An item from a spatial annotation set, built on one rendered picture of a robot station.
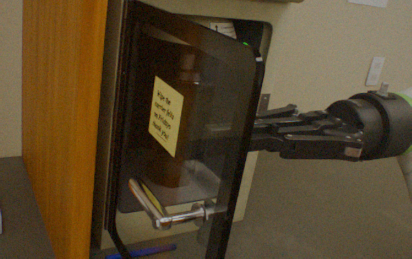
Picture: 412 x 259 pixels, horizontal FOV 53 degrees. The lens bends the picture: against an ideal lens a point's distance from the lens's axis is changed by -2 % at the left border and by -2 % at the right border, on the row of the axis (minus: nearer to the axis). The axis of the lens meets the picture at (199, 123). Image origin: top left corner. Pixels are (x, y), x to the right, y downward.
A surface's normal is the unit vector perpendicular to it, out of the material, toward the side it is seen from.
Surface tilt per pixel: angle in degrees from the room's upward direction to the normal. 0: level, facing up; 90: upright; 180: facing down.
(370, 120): 52
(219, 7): 90
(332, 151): 90
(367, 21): 90
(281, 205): 0
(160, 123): 90
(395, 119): 56
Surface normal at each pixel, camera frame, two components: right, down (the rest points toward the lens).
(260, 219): 0.15, -0.92
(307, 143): 0.27, 0.39
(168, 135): -0.86, 0.06
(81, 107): 0.48, 0.39
